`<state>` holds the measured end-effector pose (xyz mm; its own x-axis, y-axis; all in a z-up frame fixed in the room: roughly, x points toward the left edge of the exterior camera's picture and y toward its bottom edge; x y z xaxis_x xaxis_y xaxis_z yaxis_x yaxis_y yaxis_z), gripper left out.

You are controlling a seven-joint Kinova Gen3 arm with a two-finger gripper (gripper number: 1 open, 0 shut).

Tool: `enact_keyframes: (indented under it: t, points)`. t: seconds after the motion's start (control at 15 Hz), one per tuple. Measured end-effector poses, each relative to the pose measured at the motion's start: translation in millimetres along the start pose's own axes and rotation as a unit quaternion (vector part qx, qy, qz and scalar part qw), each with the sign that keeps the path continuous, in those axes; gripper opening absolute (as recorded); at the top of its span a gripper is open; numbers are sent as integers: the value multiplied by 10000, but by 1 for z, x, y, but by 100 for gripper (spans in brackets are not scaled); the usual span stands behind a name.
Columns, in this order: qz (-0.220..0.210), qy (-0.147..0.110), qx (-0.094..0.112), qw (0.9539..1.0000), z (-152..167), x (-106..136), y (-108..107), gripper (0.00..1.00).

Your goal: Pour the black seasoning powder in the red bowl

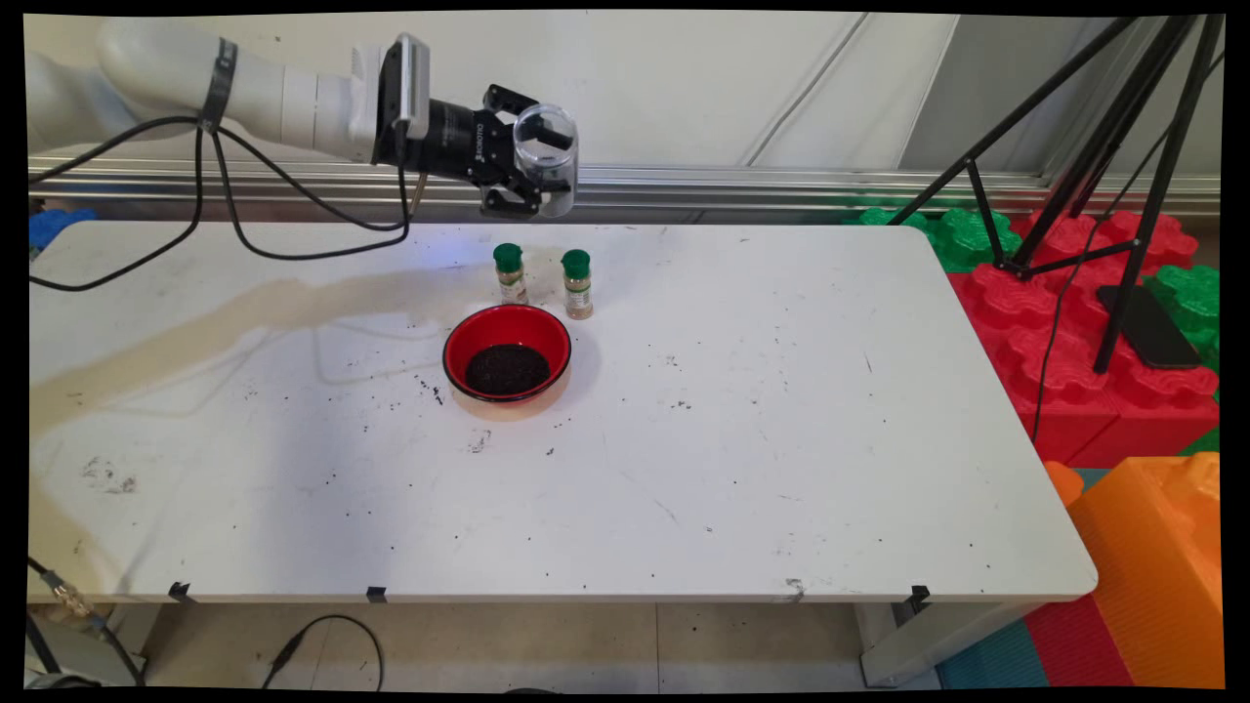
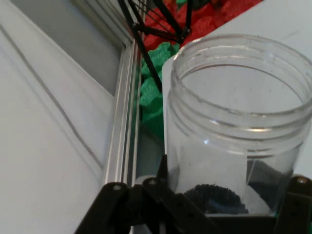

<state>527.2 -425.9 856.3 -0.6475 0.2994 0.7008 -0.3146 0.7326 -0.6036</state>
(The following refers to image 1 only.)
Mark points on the red floor mat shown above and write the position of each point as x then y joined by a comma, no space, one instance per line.
1074,644

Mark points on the green-capped spice bottle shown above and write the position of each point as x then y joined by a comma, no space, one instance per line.
511,283
578,293

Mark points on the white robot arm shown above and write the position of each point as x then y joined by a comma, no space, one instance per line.
293,98

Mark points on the green giant building block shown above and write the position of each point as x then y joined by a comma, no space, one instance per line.
1191,303
967,239

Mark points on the red bowl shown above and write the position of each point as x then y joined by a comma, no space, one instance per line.
537,327

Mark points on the black seeds pile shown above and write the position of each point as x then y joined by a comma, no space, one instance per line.
508,371

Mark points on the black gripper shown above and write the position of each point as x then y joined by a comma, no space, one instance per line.
459,142

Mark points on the teal floor mat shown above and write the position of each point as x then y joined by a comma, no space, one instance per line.
986,659

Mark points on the black flat phone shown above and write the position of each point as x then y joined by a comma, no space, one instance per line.
1167,342

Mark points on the orange giant building block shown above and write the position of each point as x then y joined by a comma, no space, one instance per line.
1152,566

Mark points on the red giant building block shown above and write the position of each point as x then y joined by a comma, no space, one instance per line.
1074,391

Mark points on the grey table foot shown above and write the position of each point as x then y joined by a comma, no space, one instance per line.
132,672

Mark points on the clear plastic jar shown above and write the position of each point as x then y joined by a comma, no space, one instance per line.
557,176

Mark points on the white table leg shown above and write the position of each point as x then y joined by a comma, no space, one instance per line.
928,640

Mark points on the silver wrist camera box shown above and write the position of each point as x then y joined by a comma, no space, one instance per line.
412,83

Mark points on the aluminium wall rail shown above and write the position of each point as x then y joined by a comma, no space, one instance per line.
781,186

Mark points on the black tripod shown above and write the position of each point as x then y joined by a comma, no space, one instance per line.
1155,200

